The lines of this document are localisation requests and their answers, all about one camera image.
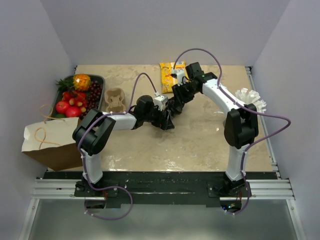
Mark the black fruit tray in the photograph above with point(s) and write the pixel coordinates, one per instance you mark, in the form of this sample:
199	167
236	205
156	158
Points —
66	85

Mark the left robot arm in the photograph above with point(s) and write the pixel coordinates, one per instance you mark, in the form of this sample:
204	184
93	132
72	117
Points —
92	134

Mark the yellow snack bag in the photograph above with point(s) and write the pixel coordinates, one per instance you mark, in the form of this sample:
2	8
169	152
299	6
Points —
167	81

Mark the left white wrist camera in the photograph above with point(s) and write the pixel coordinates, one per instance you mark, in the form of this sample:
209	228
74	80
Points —
160	101

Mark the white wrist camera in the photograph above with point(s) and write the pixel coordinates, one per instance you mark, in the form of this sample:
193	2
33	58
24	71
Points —
160	101
179	74

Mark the aluminium frame rail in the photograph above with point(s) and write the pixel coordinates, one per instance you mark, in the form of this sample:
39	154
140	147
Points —
274	189

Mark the cardboard cup carrier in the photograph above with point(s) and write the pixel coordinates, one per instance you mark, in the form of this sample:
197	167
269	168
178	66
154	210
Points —
115	100

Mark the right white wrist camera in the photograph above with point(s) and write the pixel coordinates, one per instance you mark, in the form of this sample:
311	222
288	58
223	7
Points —
179	74

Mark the red apple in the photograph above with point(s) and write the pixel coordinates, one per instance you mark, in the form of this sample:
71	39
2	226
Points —
62	106
73	112

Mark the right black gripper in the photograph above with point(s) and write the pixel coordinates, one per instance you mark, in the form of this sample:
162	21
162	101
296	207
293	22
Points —
179	99

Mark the purple grapes bunch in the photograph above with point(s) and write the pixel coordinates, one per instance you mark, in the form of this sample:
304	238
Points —
94	95

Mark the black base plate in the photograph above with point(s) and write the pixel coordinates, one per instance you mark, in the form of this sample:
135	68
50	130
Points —
112	178

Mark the small red fruits cluster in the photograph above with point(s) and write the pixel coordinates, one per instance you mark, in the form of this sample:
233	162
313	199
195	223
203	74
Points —
76	99

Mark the orange toy pineapple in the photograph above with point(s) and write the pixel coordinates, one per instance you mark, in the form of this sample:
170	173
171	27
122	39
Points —
81	82

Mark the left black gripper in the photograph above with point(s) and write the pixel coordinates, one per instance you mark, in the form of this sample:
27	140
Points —
164	125

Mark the green lime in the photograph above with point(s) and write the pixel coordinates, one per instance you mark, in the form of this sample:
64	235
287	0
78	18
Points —
59	116

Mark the brown paper bag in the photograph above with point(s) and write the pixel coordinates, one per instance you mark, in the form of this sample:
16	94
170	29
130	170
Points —
50	142

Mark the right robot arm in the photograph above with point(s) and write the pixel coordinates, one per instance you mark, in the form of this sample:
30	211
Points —
241	123

